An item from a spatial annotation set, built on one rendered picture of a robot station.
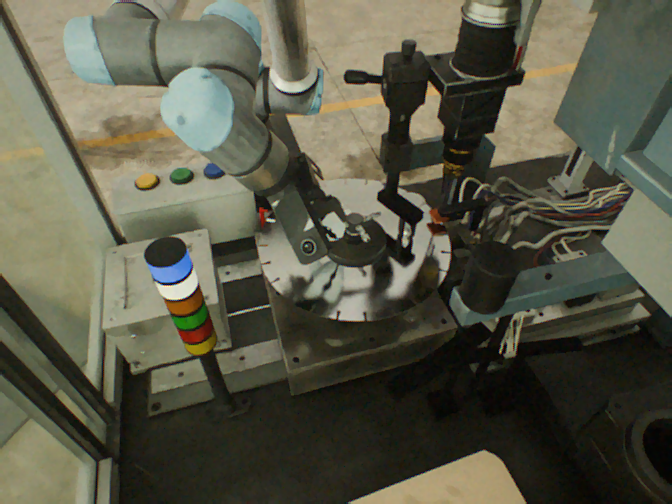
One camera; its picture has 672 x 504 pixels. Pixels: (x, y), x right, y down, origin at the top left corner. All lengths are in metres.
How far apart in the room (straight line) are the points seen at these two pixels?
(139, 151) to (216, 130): 2.28
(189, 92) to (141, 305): 0.43
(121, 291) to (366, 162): 1.84
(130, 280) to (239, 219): 0.29
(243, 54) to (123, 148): 2.29
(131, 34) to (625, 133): 0.54
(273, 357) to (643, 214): 0.65
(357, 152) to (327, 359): 1.90
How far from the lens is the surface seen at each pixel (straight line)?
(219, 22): 0.62
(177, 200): 1.02
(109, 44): 0.64
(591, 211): 1.28
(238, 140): 0.54
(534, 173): 1.37
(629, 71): 0.57
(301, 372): 0.81
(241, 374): 0.91
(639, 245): 0.47
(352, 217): 0.78
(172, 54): 0.61
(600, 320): 1.01
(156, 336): 0.88
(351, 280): 0.76
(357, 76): 0.71
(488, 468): 0.87
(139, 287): 0.88
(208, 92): 0.52
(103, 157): 2.82
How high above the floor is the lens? 1.55
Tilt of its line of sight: 47 degrees down
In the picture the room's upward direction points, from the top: straight up
